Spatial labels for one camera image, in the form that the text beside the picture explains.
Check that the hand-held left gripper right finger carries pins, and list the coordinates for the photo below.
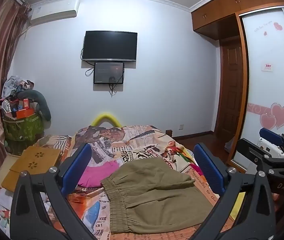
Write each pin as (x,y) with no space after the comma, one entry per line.
(209,172)

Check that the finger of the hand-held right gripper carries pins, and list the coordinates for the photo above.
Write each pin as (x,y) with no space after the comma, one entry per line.
(244,152)
(271,135)

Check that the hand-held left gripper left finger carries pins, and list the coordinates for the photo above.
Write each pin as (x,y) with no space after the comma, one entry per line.
(78,170)

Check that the khaki pants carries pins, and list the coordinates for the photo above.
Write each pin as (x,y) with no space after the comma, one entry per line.
(154,195)

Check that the white plastic appliance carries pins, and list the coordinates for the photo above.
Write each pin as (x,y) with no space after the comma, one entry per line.
(269,148)

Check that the pink cloth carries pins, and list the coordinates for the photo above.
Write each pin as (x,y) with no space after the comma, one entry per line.
(99,173)

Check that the wooden lap desk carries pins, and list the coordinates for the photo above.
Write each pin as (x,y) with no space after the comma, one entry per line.
(29,165)

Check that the white heart-printed sliding door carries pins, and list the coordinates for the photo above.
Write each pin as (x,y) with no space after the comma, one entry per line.
(269,80)

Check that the yellow foam tube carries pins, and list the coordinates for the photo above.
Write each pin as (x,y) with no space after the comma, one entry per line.
(105,118)

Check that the brown wooden door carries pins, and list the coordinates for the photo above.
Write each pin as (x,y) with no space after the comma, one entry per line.
(232,90)

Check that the red door sticker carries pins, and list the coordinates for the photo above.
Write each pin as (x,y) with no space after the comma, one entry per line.
(267,67)

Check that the green patterned storage bin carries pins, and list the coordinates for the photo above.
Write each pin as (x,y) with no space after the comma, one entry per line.
(21,130)

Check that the printed blanket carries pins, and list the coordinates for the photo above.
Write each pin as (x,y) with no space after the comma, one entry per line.
(142,142)

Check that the white crumpled cloth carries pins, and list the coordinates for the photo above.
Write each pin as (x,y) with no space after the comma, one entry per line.
(5,196)

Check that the grey long pillow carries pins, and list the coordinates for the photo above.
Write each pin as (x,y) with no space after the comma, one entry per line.
(40,102)

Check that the orange box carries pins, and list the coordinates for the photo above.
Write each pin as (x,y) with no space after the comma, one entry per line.
(24,113)

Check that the pile of crumpled clothes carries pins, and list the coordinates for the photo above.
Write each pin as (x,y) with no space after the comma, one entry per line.
(16,85)

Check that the wooden wardrobe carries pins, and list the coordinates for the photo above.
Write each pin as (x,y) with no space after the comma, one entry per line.
(219,12)

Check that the white air conditioner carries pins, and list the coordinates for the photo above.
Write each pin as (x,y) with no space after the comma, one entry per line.
(54,10)

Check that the wall socket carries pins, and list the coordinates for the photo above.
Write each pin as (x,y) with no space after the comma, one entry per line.
(181,126)

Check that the small black wall screen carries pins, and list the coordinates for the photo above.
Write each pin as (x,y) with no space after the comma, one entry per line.
(109,72)

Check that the black wall television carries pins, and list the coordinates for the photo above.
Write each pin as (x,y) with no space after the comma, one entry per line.
(109,46)

